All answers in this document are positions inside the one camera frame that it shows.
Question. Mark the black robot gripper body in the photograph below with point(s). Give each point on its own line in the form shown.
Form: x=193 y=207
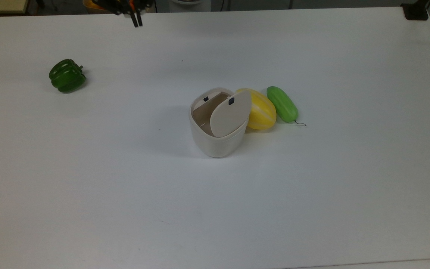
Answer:
x=127 y=3

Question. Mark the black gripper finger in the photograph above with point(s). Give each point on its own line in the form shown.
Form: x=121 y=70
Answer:
x=135 y=20
x=140 y=19

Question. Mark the beige garbage bin lid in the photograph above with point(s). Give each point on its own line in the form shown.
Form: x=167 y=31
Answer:
x=230 y=117

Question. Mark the beige garbage bin body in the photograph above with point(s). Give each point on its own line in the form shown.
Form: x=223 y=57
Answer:
x=218 y=145

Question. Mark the yellow container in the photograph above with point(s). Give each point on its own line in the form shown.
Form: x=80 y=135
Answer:
x=92 y=5

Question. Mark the white round object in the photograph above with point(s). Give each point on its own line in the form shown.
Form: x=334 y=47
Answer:
x=189 y=4

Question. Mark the dark green toy bell pepper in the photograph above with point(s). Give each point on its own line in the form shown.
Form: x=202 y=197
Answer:
x=67 y=76

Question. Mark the yellow striped toy melon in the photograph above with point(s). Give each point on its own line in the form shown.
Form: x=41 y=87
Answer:
x=262 y=114

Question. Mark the light green toy cucumber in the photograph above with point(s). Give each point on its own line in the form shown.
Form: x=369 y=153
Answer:
x=282 y=104

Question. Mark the black table clamp mount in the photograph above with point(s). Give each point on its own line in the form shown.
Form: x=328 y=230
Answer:
x=415 y=11

